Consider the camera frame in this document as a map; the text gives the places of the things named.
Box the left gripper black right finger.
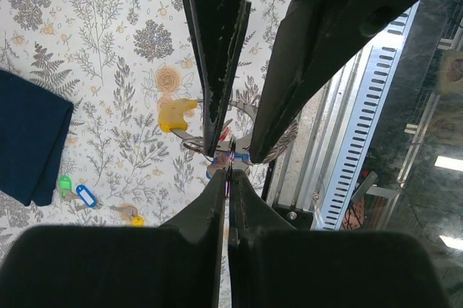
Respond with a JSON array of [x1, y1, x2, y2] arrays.
[[228, 170, 449, 307]]

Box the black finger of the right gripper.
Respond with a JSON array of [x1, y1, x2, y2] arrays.
[[249, 0, 418, 163], [182, 0, 250, 156]]

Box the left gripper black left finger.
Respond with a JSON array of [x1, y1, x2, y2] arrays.
[[1, 171, 226, 307]]

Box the key with blue tag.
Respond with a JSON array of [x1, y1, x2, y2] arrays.
[[206, 152, 250, 179]]

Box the metal keyring with yellow grip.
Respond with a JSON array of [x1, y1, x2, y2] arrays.
[[158, 98, 298, 166]]

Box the key with yellow tag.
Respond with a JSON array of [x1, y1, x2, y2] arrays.
[[110, 204, 145, 227]]

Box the small blue key tag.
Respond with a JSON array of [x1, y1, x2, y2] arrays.
[[75, 184, 102, 210]]

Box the floral patterned table mat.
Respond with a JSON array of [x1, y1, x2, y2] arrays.
[[0, 0, 301, 308]]

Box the key with green tag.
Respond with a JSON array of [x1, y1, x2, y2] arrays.
[[58, 175, 79, 201]]

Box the dark navy folded cloth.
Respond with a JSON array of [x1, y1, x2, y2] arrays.
[[1, 70, 74, 206]]

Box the aluminium front rail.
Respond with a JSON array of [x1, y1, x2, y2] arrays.
[[263, 3, 419, 231]]

